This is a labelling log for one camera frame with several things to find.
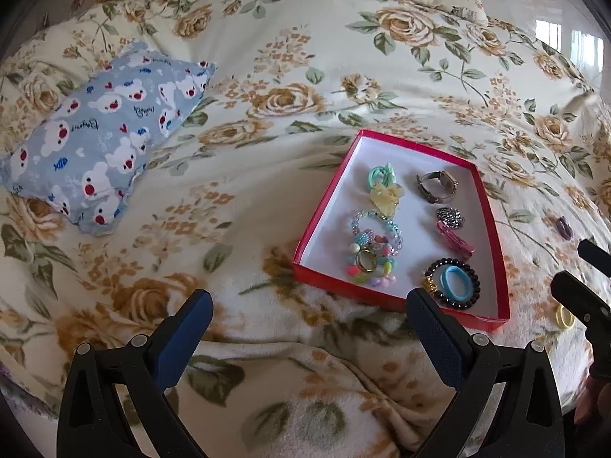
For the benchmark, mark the red cardboard box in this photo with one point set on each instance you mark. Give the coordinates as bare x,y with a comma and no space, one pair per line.
410,210

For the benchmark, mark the floral blanket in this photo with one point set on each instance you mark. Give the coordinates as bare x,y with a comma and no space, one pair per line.
238,200

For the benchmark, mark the person's right hand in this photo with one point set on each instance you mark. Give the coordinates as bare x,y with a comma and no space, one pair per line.
584,403

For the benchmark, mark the blue bear print pillow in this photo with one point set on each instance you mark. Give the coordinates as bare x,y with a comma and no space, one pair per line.
105,129

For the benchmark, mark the yellow hair clip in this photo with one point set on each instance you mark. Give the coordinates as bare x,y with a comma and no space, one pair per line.
387,199

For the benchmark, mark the pink hair clip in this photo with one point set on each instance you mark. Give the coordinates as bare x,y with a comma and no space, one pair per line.
456,240

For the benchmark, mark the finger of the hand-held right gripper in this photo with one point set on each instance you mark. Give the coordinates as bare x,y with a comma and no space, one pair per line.
596,257
577,296

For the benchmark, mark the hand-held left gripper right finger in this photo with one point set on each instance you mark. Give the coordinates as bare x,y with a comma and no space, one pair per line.
434,334

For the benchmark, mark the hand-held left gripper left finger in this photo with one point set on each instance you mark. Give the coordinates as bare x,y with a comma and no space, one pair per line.
191,334

